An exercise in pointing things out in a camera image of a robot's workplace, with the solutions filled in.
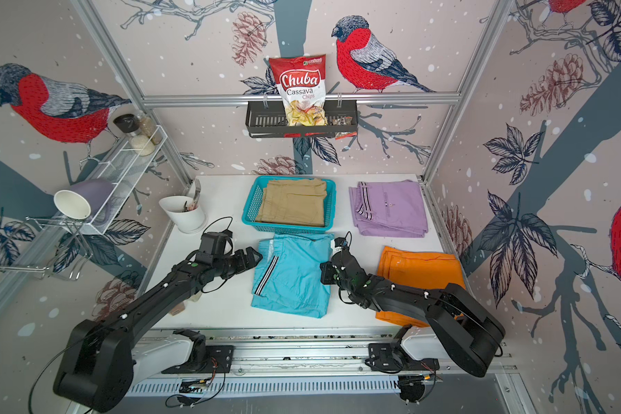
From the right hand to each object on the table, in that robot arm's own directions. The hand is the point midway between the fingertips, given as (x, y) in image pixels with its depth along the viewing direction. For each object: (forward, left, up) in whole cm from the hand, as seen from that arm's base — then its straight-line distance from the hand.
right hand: (320, 264), depth 87 cm
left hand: (+1, +21, +3) cm, 22 cm away
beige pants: (+27, +9, +1) cm, 29 cm away
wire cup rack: (-12, +64, +30) cm, 72 cm away
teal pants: (-3, +11, -3) cm, 12 cm away
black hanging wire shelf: (+45, +21, +29) cm, 57 cm away
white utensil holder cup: (+15, +51, +4) cm, 53 cm away
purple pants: (+29, -28, -4) cm, 40 cm away
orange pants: (+1, -35, -4) cm, 35 cm away
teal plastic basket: (+27, +27, +3) cm, 38 cm away
